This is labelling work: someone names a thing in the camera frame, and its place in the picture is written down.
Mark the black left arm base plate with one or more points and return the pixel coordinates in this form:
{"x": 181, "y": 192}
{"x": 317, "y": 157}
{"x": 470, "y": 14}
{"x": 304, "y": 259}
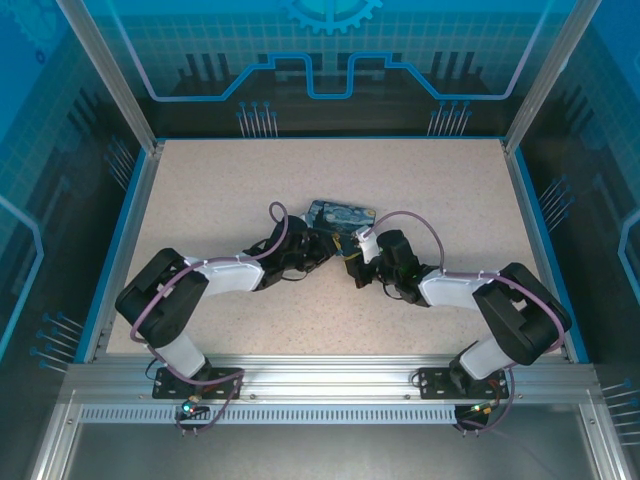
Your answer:
{"x": 167, "y": 387}

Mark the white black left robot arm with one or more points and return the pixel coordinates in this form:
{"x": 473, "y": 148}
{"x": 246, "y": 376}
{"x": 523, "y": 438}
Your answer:
{"x": 230, "y": 277}

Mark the aluminium mounting rail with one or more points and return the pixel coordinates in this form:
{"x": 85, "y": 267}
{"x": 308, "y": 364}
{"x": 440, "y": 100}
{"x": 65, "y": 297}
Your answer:
{"x": 325, "y": 375}

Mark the starry night print tin box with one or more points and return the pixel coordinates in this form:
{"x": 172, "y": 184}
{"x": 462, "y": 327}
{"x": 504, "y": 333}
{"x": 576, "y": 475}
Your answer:
{"x": 345, "y": 217}

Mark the aluminium frame post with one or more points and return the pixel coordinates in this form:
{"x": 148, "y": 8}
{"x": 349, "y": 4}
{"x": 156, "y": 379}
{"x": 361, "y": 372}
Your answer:
{"x": 110, "y": 75}
{"x": 555, "y": 75}

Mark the green lit connector board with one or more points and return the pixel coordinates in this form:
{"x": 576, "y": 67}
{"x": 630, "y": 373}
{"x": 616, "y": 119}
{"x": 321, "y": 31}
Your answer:
{"x": 189, "y": 407}
{"x": 477, "y": 410}

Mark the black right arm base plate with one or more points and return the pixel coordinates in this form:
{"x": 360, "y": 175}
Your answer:
{"x": 435, "y": 382}

